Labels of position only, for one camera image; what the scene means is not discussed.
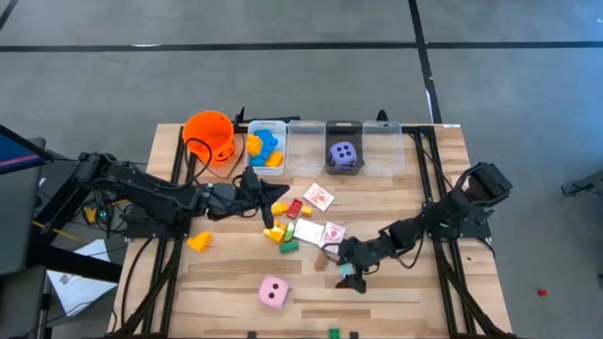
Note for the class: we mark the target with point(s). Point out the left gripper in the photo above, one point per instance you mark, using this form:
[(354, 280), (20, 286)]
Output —
[(226, 200)]

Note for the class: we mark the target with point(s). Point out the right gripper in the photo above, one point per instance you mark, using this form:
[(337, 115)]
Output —
[(355, 252)]

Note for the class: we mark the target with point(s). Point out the mint toy block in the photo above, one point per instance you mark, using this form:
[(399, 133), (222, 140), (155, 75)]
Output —
[(346, 269)]

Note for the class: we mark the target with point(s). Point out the red toy block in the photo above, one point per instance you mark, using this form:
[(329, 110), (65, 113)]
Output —
[(295, 208)]

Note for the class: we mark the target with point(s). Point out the small orange-yellow toy block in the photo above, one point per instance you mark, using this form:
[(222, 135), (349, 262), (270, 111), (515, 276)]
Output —
[(306, 211)]

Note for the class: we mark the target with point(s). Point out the brown toy block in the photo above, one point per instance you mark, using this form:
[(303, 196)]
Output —
[(321, 263)]

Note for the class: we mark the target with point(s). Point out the yellow two-stud toy block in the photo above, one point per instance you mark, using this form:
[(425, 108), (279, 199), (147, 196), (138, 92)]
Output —
[(275, 160)]

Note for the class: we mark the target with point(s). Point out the white playing card box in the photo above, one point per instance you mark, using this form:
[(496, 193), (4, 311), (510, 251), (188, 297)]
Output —
[(308, 231)]

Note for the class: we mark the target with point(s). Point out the small green toy block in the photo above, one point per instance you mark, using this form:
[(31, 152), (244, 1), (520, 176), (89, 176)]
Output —
[(334, 334)]

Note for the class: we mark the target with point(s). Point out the pink foam die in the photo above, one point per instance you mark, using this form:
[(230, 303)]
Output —
[(274, 292)]

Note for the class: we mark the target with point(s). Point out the purple foam die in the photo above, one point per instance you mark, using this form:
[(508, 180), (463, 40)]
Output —
[(343, 154)]

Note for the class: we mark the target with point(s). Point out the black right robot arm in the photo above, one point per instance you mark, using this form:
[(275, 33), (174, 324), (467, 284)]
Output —
[(443, 216)]

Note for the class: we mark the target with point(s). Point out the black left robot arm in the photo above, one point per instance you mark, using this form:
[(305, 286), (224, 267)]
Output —
[(141, 188)]

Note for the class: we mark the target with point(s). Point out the large yellow toy block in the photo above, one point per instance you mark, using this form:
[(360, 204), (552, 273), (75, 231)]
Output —
[(275, 234)]

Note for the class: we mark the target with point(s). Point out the lime green curved block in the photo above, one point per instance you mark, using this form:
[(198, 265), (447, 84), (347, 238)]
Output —
[(289, 231)]

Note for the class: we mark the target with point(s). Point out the dark green toy block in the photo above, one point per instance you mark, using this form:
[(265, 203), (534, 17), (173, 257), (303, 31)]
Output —
[(288, 246)]

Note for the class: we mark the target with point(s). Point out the orange playing card box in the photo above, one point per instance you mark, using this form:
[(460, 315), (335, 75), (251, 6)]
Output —
[(319, 197)]

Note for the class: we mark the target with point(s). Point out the blue knobby toy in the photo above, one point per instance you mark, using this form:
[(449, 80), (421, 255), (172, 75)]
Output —
[(266, 143)]

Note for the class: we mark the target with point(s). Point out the clear plastic bin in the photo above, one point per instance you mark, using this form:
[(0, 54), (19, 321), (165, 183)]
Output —
[(306, 155), (383, 150)]

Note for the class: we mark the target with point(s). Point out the white plastic bin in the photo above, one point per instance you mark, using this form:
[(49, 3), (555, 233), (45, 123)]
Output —
[(281, 128)]

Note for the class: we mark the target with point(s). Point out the yellow wedge toy block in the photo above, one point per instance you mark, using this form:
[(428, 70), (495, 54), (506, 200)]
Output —
[(200, 242)]

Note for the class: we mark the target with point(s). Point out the orange pumpkin bucket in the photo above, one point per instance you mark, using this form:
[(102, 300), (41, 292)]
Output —
[(207, 132)]

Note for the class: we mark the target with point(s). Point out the grey plastic bin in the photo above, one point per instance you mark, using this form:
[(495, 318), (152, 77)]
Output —
[(344, 128)]

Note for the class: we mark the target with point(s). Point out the small red floor object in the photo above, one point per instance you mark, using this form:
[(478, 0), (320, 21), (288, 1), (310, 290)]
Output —
[(542, 292)]

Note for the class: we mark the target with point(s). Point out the white paper sheet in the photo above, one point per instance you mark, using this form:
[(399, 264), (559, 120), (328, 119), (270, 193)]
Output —
[(75, 287)]

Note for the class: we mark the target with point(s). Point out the black tripod leg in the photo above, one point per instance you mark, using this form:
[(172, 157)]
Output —
[(584, 184)]

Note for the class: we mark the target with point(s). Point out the black side desk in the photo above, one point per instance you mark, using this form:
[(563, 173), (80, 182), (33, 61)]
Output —
[(19, 221)]

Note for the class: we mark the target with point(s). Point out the monitor with blue screen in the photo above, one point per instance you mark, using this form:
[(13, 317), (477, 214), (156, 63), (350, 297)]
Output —
[(19, 153)]

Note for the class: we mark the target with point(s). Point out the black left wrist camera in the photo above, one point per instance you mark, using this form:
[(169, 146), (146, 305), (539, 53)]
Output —
[(250, 178)]

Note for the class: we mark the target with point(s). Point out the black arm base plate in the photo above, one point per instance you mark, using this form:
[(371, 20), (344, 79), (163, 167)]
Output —
[(471, 228), (141, 228)]

